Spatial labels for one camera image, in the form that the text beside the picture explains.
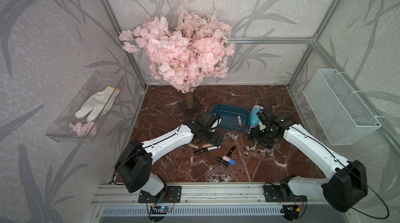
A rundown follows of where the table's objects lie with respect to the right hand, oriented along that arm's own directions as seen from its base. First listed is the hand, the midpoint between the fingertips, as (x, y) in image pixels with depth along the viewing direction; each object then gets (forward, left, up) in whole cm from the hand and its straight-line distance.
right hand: (250, 141), depth 80 cm
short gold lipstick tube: (+2, +31, -10) cm, 33 cm away
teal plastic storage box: (+25, +8, -12) cm, 29 cm away
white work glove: (+8, +70, +23) cm, 74 cm away
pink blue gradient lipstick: (-6, +11, -10) cm, 16 cm away
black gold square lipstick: (-1, +10, -10) cm, 14 cm away
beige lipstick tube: (+1, +22, -8) cm, 24 cm away
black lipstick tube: (-6, +15, -10) cm, 19 cm away
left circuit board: (-28, +43, -11) cm, 52 cm away
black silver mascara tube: (0, +22, -9) cm, 24 cm away
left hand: (+2, +18, -1) cm, 18 cm away
